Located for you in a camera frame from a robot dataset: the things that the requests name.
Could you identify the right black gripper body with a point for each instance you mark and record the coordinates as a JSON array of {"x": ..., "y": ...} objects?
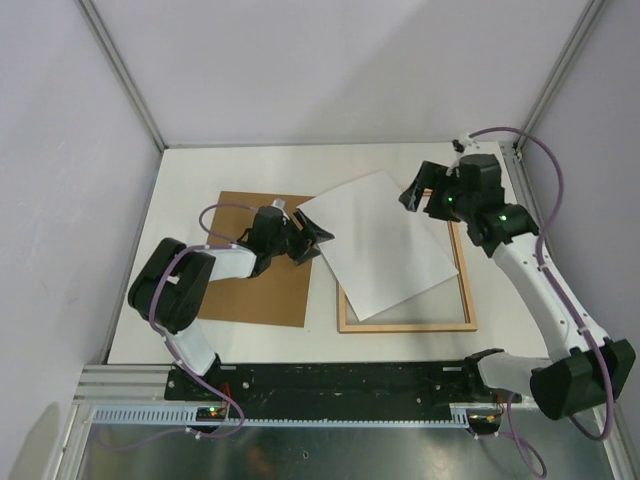
[{"x": 447, "y": 201}]

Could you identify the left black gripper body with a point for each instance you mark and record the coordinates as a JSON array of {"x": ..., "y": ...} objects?
[{"x": 289, "y": 241}]

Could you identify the brown frame backing board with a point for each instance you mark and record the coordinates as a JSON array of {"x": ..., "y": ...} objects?
[{"x": 277, "y": 297}]

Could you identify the landscape photo print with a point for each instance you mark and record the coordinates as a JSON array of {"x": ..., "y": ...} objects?
[{"x": 381, "y": 254}]

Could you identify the wooden picture frame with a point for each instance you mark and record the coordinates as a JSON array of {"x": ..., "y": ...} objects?
[{"x": 446, "y": 308}]

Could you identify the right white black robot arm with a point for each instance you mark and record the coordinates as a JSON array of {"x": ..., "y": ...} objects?
[{"x": 584, "y": 368}]

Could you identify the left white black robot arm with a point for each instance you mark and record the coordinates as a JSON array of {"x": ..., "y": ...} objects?
[{"x": 170, "y": 288}]

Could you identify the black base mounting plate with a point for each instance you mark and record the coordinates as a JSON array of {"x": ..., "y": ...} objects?
[{"x": 370, "y": 391}]

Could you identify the shiny metal floor sheet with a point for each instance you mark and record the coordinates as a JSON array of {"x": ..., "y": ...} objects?
[{"x": 153, "y": 452}]

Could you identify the aluminium front rail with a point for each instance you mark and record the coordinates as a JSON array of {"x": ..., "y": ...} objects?
[{"x": 130, "y": 383}]

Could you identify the grey slotted cable duct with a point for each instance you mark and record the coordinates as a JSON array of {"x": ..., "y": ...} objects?
[{"x": 191, "y": 416}]

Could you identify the right aluminium corner post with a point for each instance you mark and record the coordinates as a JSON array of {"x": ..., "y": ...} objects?
[{"x": 577, "y": 40}]

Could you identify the aluminium corner post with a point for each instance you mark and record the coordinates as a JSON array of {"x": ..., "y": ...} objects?
[
  {"x": 577, "y": 40},
  {"x": 105, "y": 41}
]

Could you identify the left aluminium corner post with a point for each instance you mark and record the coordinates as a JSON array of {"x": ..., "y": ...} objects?
[{"x": 105, "y": 41}]

